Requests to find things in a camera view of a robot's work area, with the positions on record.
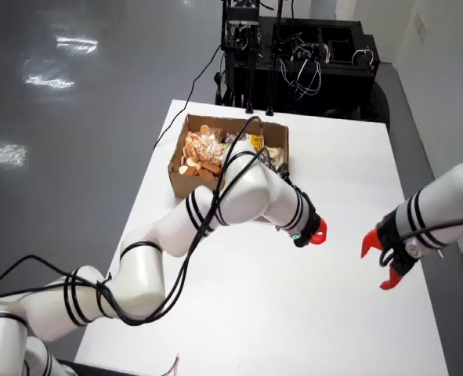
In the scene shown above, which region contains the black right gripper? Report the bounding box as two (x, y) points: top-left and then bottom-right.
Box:
(360, 214), (422, 291)

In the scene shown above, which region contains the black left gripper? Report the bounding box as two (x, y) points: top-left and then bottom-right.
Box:
(291, 197), (329, 248)

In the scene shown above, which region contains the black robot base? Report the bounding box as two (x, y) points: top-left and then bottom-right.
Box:
(54, 359), (169, 376)

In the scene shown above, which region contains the cream snack packet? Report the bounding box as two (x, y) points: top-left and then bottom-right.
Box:
(264, 145), (285, 168)

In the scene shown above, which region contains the yellow snack packet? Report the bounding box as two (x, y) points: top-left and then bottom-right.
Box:
(246, 133), (265, 152)

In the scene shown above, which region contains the brown sandwich biscuit packet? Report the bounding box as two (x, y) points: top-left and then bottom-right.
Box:
(178, 156), (222, 180)

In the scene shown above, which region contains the brown cardboard box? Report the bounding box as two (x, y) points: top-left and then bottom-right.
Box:
(167, 113), (291, 201)

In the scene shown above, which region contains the round orange cracker bag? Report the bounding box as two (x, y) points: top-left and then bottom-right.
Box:
(182, 124), (226, 165)

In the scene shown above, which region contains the tall black stand pole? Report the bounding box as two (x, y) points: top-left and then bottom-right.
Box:
(266, 0), (285, 118)

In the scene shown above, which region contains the black equipment cart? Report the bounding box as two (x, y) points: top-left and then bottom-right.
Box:
(215, 15), (391, 122)

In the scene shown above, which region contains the short black stand pole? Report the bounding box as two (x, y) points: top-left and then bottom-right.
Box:
(245, 23), (255, 115)

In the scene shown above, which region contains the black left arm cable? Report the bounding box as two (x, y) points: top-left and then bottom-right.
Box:
(0, 115), (295, 327)

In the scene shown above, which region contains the long black floor cable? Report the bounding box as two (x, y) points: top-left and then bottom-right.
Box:
(152, 42), (224, 150)

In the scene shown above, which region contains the black camera rig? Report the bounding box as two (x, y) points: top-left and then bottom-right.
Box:
(221, 0), (262, 50)

